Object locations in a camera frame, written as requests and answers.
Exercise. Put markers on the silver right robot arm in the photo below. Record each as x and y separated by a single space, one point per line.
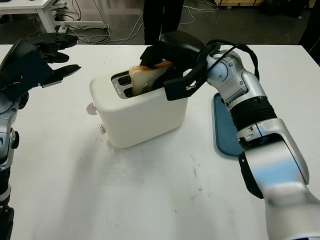
250 105

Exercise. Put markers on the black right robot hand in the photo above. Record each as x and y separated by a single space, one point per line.
182 46

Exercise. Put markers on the white power strip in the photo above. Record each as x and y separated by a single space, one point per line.
62 28

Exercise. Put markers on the cream two-slot toaster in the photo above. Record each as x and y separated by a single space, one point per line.
140 117

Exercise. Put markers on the teal plastic tray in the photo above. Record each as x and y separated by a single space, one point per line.
225 130

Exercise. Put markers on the slice of toast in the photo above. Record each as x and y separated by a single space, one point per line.
146 80

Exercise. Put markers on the person in dark clothes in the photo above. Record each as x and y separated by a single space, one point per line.
311 25

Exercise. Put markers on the person in black trousers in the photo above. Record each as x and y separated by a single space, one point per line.
162 20

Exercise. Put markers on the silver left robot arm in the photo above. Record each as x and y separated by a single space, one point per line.
6 130

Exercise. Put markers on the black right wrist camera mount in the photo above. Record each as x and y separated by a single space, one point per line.
180 88

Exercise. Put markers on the white desk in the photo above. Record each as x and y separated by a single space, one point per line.
37 6

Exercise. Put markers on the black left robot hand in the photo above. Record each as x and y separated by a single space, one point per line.
23 50

